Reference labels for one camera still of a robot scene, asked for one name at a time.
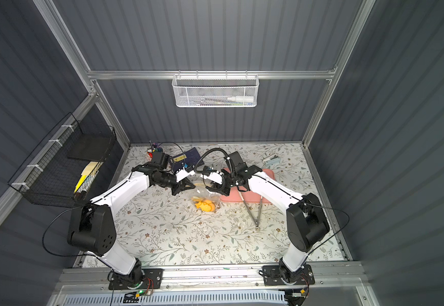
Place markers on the small pale green eraser box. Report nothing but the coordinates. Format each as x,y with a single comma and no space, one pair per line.
271,160

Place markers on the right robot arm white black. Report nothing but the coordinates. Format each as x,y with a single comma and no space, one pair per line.
306,221

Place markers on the pink plastic tray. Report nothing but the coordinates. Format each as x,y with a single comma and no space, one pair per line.
257,193

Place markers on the clear resealable bag yellow zip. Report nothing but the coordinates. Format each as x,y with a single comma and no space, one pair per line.
201,191

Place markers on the black wire side basket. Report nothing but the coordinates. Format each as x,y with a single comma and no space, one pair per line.
48,177

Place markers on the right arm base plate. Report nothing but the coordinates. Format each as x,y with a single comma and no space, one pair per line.
279,275

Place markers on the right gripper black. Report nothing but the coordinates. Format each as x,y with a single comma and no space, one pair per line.
222,184

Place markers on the white marker in basket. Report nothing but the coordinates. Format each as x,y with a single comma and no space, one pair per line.
241,100

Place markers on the pink pen cup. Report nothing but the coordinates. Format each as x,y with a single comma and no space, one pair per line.
154,147

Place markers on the yellow notepad in basket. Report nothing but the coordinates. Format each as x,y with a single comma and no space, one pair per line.
87,177

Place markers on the yellow cookie pile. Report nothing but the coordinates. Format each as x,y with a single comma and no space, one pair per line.
204,205

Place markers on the white wire wall basket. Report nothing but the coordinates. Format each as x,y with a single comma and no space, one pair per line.
208,91

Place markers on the black slab in side basket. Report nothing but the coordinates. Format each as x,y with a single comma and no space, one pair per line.
91,148

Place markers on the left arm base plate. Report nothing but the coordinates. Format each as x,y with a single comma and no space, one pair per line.
139,279

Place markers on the dark blue book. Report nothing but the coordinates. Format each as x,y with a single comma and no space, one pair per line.
188,159

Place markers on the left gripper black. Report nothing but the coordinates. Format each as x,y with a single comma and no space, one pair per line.
175,183

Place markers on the metal kitchen tongs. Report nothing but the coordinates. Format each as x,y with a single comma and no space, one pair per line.
254,213

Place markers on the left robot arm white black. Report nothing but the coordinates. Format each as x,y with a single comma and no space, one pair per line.
93,228

